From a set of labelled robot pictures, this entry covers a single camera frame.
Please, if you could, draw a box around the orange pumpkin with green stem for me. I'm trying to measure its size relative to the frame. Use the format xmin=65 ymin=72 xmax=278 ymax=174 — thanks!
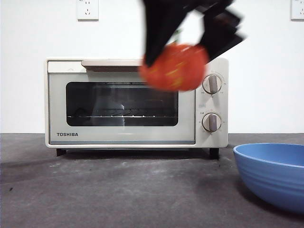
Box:
xmin=139 ymin=29 xmax=210 ymax=92

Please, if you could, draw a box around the glass oven door with handle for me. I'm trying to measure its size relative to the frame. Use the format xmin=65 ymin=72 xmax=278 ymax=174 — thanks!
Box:
xmin=47 ymin=60 xmax=196 ymax=145

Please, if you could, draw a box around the blue ribbed bowl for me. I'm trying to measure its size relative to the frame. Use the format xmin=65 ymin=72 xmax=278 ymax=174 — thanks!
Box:
xmin=233 ymin=142 xmax=304 ymax=215

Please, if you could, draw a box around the beige temperature knob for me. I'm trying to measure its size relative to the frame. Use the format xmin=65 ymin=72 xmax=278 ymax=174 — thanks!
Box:
xmin=202 ymin=74 xmax=223 ymax=95

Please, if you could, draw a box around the beige timer knob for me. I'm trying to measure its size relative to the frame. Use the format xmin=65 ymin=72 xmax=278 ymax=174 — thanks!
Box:
xmin=202 ymin=112 xmax=222 ymax=133

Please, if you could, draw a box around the cream Toshiba toaster oven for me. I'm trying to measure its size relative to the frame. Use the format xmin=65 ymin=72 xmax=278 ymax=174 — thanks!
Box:
xmin=45 ymin=57 xmax=229 ymax=159

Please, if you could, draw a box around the white wall socket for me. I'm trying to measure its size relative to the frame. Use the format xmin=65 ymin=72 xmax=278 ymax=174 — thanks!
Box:
xmin=290 ymin=0 xmax=304 ymax=21
xmin=76 ymin=0 xmax=99 ymax=21

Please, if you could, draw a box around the metal wire oven rack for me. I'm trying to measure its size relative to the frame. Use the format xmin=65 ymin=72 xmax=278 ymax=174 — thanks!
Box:
xmin=66 ymin=114 xmax=179 ymax=119

